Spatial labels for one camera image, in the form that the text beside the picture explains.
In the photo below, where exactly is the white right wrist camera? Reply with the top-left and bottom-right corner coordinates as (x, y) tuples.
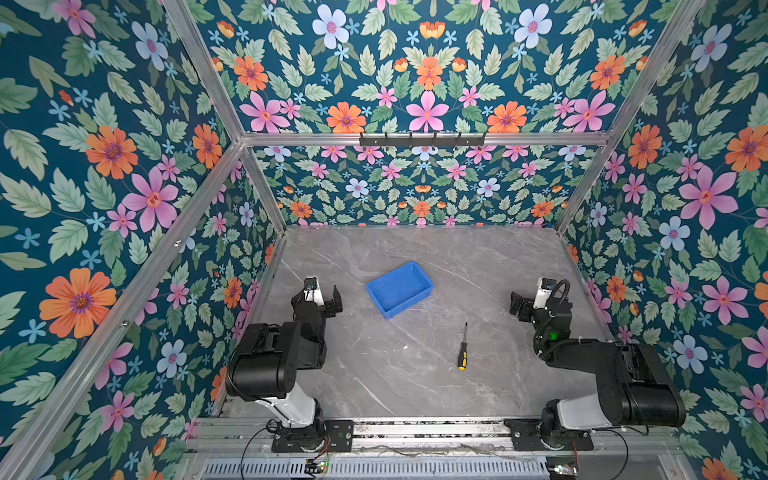
(533, 277), (558, 309)

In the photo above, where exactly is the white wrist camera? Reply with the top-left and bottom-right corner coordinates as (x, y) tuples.
(302, 277), (319, 303)
(533, 277), (558, 309)

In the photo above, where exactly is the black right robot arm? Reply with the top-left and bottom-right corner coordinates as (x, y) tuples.
(505, 292), (686, 451)

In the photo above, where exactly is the blue plastic bin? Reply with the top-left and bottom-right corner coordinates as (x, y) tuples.
(366, 262), (434, 319)

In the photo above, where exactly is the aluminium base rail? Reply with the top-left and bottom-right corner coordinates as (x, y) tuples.
(182, 417), (683, 462)

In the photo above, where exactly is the black wall hook rack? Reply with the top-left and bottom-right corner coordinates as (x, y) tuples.
(358, 132), (486, 149)

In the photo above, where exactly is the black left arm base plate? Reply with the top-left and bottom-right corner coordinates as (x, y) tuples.
(271, 420), (355, 454)

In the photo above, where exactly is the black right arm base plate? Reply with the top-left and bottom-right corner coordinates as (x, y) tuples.
(503, 419), (594, 452)

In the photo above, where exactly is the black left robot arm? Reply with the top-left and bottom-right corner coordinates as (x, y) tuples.
(225, 277), (343, 452)

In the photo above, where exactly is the black yellow screwdriver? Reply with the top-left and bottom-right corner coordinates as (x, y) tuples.
(457, 323), (468, 371)

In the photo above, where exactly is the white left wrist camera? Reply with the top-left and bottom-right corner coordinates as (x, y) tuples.
(302, 277), (319, 303)

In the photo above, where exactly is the white perforated cable duct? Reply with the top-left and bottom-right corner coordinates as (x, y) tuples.
(199, 457), (550, 479)

